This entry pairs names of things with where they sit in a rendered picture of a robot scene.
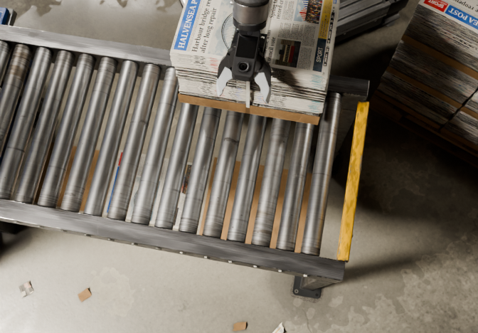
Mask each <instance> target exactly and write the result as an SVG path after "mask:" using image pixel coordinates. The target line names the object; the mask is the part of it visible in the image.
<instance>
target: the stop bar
mask: <svg viewBox="0 0 478 333"><path fill-rule="evenodd" d="M369 103H370V102H369V101H364V100H359V101H358V105H357V111H356V121H355V126H354V136H353V142H352V147H351V157H350V162H349V172H348V178H347V183H346V193H345V199H344V209H343V214H342V220H341V230H340V235H339V245H338V250H337V257H336V260H337V261H338V262H343V263H348V261H349V256H350V250H351V239H352V238H353V236H354V235H353V234H352V233H353V227H354V217H355V211H356V201H357V196H358V189H359V179H360V173H361V163H362V157H363V147H364V141H365V135H366V127H367V126H368V123H367V119H368V109H369Z"/></svg>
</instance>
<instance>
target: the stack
mask: <svg viewBox="0 0 478 333"><path fill-rule="evenodd" d="M404 34H405V35H407V36H409V37H411V38H413V39H415V40H417V41H419V42H421V43H423V44H425V45H427V46H429V47H431V48H433V49H435V50H436V51H439V52H441V53H442V54H444V55H446V56H448V57H450V58H452V59H454V60H456V61H458V62H459V63H461V64H463V65H465V66H467V67H469V68H471V69H472V70H475V71H477V72H478V0H420V1H419V3H418V5H417V6H416V7H415V10H414V12H413V17H412V18H411V20H410V21H409V23H408V26H407V28H406V30H405V33H404ZM389 67H391V68H393V69H395V70H397V71H399V72H401V73H403V74H405V75H407V76H409V77H411V78H413V79H415V80H417V81H418V82H420V83H422V84H424V85H426V86H428V87H430V88H432V89H434V90H436V91H438V92H439V93H442V94H443V95H446V96H448V97H449V98H451V99H453V100H455V101H457V102H458V103H460V104H462V103H463V102H465V100H466V102H465V104H464V105H463V107H466V108H468V109H470V110H471V111H473V112H475V113H477V114H478V80H476V79H474V78H473V77H471V76H469V75H467V74H465V73H463V72H461V71H460V70H458V69H456V68H453V67H452V66H450V65H448V64H446V63H444V62H442V61H441V60H438V59H436V58H435V57H433V56H431V55H429V54H427V53H425V52H423V51H421V50H420V49H418V48H416V47H414V46H412V45H410V44H408V43H406V42H405V41H402V40H400V42H399V44H398V46H397V48H396V51H395V53H394V54H393V57H392V59H391V61H390V64H389ZM380 82H381V83H380V84H379V86H378V87H377V89H376V90H377V91H379V92H380V93H383V94H384V95H386V96H388V97H390V98H392V99H394V100H395V101H397V102H399V103H401V104H402V105H405V106H406V107H408V108H410V109H412V110H413V111H415V112H417V113H418V114H420V115H422V116H423V117H426V118H428V119H429V120H431V121H433V122H434V123H436V124H438V125H439V126H440V125H442V124H443V125H444V126H443V128H445V129H446V130H449V131H451V132H453V133H454V134H456V135H458V136H460V137H462V138H464V139H466V140H467V141H469V142H471V143H473V144H475V145H477V146H478V120H477V119H475V118H473V117H471V116H470V115H468V114H466V113H464V112H462V111H461V109H462V108H461V107H462V106H461V107H460V108H459V109H458V108H456V107H454V106H452V105H450V104H449V103H447V102H445V101H443V100H441V99H439V98H437V97H435V96H434V95H431V94H430V93H428V92H425V91H424V90H422V89H420V88H418V87H416V86H414V85H412V84H410V83H409V82H407V81H405V80H403V79H401V78H399V77H397V76H395V75H394V74H392V73H389V72H388V71H385V72H384V74H383V75H382V77H381V81H380ZM369 102H370V103H369V108H370V109H372V110H374V111H376V112H377V113H379V114H381V115H383V116H384V117H387V118H388V119H390V120H392V121H394V122H395V123H397V124H399V125H400V126H402V127H404V128H406V129H407V130H410V131H411V132H413V133H415V134H417V135H419V136H420V137H422V138H424V139H426V140H427V141H429V142H431V143H433V144H435V145H437V146H438V147H440V148H442V149H444V150H445V151H447V152H449V153H450V154H453V155H455V156H456V157H458V158H460V159H462V160H463V161H465V162H467V163H468V164H471V165H472V166H474V167H476V168H478V159H477V158H475V157H473V156H471V155H470V154H472V155H474V156H476V157H478V151H477V150H475V149H473V148H471V147H468V146H467V145H466V144H463V143H461V142H459V141H458V140H456V139H454V138H452V137H451V136H449V135H447V134H445V133H443V132H441V131H440V129H441V127H440V128H439V129H436V128H435V127H433V126H431V125H429V124H428V123H426V122H423V121H422V120H420V119H418V118H417V117H415V116H413V115H411V114H410V113H408V112H406V111H405V110H402V109H400V108H399V107H397V106H395V105H393V104H392V103H390V102H388V101H386V100H384V99H383V98H381V97H379V96H377V95H375V94H373V95H372V97H371V99H370V101H369ZM402 116H404V117H405V118H407V119H409V120H411V121H412V122H414V123H416V124H418V125H420V126H421V127H424V128H425V129H427V130H429V131H431V132H432V133H434V134H436V135H438V136H439V137H441V138H443V139H445V140H447V141H448V142H451V143H452V144H454V145H456V146H458V147H459V148H461V149H463V150H464V151H466V152H469V153H470V154H468V153H466V152H464V151H462V150H461V149H458V148H457V147H455V146H453V145H451V144H450V143H448V142H446V141H445V140H443V139H440V138H439V137H437V136H435V135H433V134H431V133H430V132H428V131H426V130H424V129H423V128H421V127H419V126H417V125H415V124H413V123H412V122H410V121H408V120H406V119H405V118H403V117H402Z"/></svg>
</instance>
